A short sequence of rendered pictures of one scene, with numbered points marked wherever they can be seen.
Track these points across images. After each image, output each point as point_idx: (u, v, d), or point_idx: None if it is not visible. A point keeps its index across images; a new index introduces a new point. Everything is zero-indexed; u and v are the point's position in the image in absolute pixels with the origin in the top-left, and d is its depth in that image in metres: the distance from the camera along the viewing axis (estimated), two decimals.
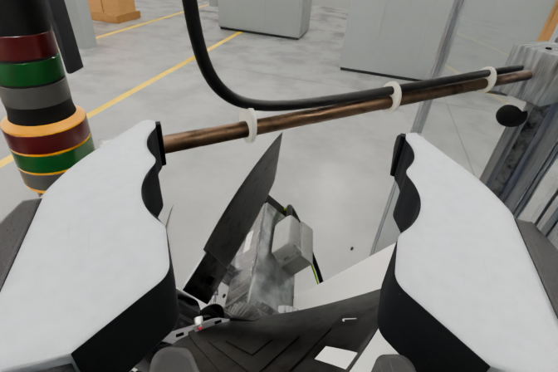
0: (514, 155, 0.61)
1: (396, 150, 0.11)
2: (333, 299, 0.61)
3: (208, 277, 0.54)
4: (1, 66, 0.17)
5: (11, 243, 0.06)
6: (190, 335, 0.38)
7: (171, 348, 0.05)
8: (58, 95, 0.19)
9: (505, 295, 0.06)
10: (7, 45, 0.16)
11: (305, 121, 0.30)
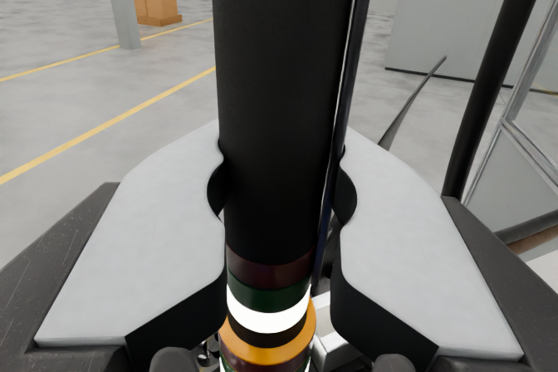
0: None
1: None
2: None
3: (330, 267, 0.37)
4: (261, 293, 0.11)
5: (90, 220, 0.07)
6: (364, 361, 0.21)
7: (171, 348, 0.05)
8: (305, 303, 0.13)
9: (442, 272, 0.06)
10: (282, 271, 0.11)
11: (521, 252, 0.23)
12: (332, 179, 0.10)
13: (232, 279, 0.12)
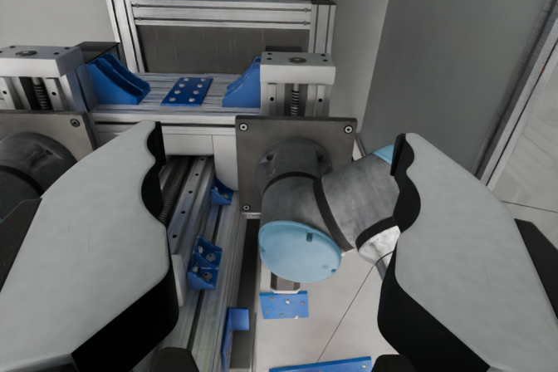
0: None
1: (396, 150, 0.11)
2: None
3: None
4: None
5: (11, 243, 0.06)
6: None
7: (171, 348, 0.05)
8: None
9: (505, 295, 0.06)
10: None
11: None
12: None
13: None
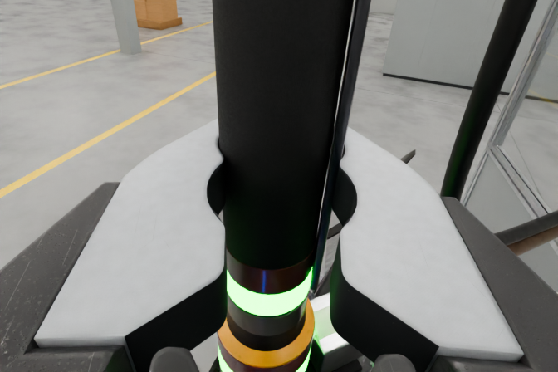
0: None
1: None
2: None
3: None
4: (261, 297, 0.11)
5: (90, 220, 0.07)
6: None
7: (171, 348, 0.05)
8: (305, 306, 0.13)
9: (442, 272, 0.06)
10: (281, 276, 0.11)
11: (518, 254, 0.23)
12: (331, 186, 0.10)
13: (231, 283, 0.12)
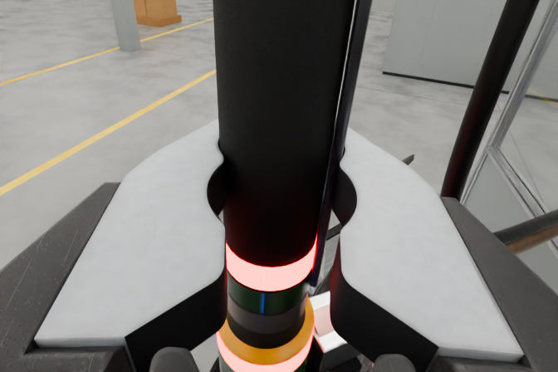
0: None
1: None
2: None
3: None
4: (260, 296, 0.11)
5: (90, 221, 0.07)
6: None
7: (171, 348, 0.05)
8: (305, 305, 0.13)
9: (442, 272, 0.06)
10: (281, 274, 0.11)
11: (518, 253, 0.23)
12: (331, 183, 0.10)
13: (231, 281, 0.12)
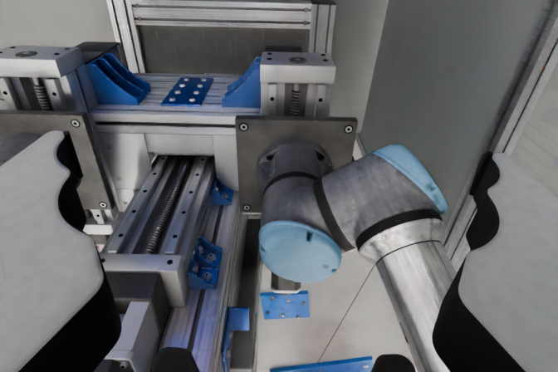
0: None
1: (479, 168, 0.11)
2: None
3: None
4: None
5: None
6: None
7: (171, 348, 0.05)
8: None
9: None
10: None
11: None
12: None
13: None
